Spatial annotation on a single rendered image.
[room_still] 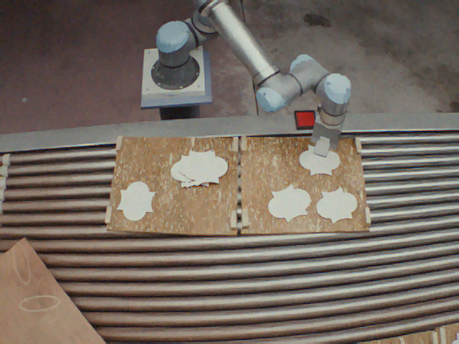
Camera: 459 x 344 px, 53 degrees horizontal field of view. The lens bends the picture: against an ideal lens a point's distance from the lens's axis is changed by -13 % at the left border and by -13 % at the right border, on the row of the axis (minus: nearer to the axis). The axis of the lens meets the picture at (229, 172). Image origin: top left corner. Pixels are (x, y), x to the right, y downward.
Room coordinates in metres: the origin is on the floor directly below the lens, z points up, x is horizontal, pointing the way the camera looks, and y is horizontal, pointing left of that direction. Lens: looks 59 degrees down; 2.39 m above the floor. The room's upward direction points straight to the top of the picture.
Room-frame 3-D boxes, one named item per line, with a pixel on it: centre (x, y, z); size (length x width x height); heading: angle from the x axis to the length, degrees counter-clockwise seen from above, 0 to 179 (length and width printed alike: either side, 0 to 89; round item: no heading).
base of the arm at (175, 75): (1.32, 0.21, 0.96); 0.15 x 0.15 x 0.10
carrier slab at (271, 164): (0.82, -0.24, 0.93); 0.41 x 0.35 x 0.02; 90
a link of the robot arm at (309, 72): (0.97, -0.22, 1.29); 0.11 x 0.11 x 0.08; 38
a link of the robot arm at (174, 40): (1.32, 0.20, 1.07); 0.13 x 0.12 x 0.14; 128
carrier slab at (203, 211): (0.82, 0.18, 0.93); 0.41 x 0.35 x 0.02; 89
